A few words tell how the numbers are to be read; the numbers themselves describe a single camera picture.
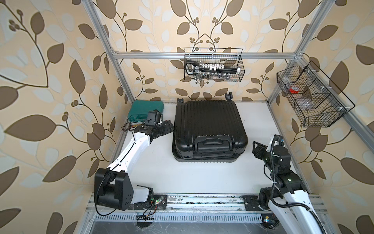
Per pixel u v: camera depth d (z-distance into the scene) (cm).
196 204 75
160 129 70
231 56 91
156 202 74
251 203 74
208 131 79
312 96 77
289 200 50
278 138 65
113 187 41
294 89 81
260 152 68
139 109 114
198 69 84
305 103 72
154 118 64
